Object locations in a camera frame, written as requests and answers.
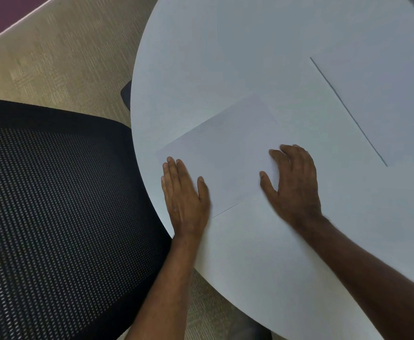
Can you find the person's right forearm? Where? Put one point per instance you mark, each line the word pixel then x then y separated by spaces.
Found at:
pixel 370 283

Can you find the black mesh office chair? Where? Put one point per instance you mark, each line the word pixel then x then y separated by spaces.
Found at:
pixel 58 215

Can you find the person's left hand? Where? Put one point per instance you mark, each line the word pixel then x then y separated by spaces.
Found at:
pixel 185 208

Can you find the person's left little finger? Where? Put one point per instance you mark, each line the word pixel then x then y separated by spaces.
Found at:
pixel 162 184

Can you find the white paper sheet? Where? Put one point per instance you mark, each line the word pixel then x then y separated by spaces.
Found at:
pixel 387 95
pixel 224 152

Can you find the person's left middle finger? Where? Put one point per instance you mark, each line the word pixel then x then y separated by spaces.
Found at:
pixel 173 171

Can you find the person's right hand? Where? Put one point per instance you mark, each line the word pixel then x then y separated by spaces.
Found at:
pixel 297 194

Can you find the person's left forearm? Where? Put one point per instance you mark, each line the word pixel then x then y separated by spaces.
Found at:
pixel 164 290

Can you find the person's left thumb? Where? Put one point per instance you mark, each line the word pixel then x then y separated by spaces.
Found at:
pixel 203 189

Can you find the person's right thumb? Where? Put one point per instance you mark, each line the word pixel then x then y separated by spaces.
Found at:
pixel 268 184

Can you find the dark table base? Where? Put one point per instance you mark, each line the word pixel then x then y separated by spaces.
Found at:
pixel 126 95

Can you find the person's dark shoe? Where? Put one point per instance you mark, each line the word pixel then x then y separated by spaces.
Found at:
pixel 249 329

